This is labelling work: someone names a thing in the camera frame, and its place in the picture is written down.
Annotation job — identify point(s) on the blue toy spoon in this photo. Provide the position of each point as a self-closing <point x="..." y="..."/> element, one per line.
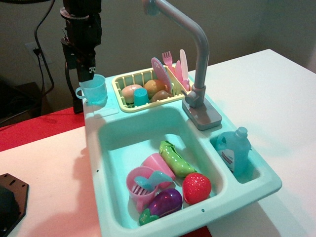
<point x="156" y="178"/>

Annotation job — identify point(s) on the yellow plastic dish rack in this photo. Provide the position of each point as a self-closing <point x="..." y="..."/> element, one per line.
<point x="141" y="77"/>

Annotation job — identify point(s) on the teal plastic toy sink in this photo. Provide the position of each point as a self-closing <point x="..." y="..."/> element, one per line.
<point x="119" y="141"/>

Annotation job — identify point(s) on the purple toy eggplant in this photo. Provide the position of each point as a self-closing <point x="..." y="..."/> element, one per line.
<point x="166" y="202"/>

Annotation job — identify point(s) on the toy burger bun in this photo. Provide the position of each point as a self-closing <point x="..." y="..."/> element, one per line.
<point x="128" y="92"/>

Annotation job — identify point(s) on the toy potato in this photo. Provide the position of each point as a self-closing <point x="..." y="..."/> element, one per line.
<point x="154" y="86"/>

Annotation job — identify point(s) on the red cloth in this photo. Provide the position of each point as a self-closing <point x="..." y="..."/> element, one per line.
<point x="34" y="129"/>

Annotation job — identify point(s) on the grey toy faucet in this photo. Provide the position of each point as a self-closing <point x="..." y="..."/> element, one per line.
<point x="203" y="115"/>

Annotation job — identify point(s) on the pink toy knife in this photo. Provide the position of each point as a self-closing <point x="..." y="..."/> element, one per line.
<point x="184" y="65"/>

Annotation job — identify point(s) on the pink toy mug upright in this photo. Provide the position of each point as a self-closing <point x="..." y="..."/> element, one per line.
<point x="141" y="202"/>

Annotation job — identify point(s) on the black mount plate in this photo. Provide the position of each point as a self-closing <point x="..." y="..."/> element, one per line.
<point x="13" y="202"/>

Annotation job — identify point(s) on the pink toy fork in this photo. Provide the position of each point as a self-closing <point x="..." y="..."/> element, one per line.
<point x="167" y="59"/>

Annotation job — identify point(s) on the pink toy cup lying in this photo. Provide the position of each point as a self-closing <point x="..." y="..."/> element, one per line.
<point x="156" y="162"/>

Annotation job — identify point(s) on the pink fork in mug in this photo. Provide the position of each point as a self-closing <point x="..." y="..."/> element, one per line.
<point x="138" y="190"/>

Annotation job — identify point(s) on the translucent blue toy cup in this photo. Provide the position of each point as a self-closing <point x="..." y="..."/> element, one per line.
<point x="94" y="91"/>

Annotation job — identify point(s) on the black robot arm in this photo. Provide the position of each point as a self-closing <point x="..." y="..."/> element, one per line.
<point x="81" y="8"/>

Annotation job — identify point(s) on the white wall outlet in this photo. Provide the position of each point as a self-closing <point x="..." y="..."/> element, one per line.
<point x="34" y="51"/>

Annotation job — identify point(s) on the blue toy detergent bottle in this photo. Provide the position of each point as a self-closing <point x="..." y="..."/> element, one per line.
<point x="233" y="148"/>

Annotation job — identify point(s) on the dark box in background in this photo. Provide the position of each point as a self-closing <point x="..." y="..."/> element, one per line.
<point x="20" y="103"/>

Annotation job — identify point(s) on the pink toy plate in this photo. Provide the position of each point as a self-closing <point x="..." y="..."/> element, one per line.
<point x="161" y="73"/>

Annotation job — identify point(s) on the brown toy food piece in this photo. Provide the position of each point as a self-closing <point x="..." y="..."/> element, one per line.
<point x="160" y="95"/>

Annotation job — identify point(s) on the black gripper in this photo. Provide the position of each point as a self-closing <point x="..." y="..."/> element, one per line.
<point x="83" y="35"/>

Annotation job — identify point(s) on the green toy pea pod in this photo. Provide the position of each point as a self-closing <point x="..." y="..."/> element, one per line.
<point x="176" y="163"/>

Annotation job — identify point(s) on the small teal toy cup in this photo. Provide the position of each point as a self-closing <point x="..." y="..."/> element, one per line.
<point x="140" y="97"/>

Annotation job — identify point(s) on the red toy strawberry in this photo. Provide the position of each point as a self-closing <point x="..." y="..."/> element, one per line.
<point x="196" y="188"/>

